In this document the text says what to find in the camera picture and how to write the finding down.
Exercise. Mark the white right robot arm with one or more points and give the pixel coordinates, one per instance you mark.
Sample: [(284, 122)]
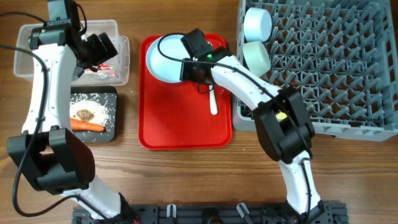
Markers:
[(283, 126)]

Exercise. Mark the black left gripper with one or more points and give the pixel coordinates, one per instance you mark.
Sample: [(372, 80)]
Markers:
[(103, 53)]

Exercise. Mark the clear plastic waste bin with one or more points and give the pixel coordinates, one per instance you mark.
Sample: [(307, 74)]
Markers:
[(24, 64)]

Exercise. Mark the yellow plastic cup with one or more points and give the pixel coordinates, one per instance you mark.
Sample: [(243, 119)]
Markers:
[(281, 116)]

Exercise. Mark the mint green bowl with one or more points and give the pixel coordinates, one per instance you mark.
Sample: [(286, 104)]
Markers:
[(257, 58)]

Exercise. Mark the red plastic tray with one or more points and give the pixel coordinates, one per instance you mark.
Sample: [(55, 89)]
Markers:
[(178, 116)]

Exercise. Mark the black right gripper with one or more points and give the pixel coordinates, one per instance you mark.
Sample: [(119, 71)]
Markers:
[(185, 73)]

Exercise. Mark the white plastic spoon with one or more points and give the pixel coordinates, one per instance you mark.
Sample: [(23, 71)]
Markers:
[(213, 104)]

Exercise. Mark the light blue bowl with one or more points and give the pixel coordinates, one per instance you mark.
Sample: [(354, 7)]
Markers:
[(257, 25)]

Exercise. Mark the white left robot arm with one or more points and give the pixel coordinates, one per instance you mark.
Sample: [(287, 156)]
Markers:
[(47, 153)]

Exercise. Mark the orange carrot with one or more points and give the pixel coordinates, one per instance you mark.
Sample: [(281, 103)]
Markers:
[(78, 125)]

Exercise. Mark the light blue plate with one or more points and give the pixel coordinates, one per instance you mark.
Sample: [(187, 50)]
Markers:
[(162, 68)]

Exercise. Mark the red snack wrapper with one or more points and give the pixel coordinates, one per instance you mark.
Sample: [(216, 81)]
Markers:
[(100, 67)]

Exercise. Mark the brown food scrap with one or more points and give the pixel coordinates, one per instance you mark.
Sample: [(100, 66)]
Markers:
[(85, 115)]

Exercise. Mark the black waste tray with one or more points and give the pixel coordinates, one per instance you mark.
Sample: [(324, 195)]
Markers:
[(110, 100)]

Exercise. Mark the grey dishwasher rack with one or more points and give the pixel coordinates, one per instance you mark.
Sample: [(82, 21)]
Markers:
[(342, 58)]

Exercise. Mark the white rice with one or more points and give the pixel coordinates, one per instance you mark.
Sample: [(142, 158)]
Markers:
[(91, 102)]

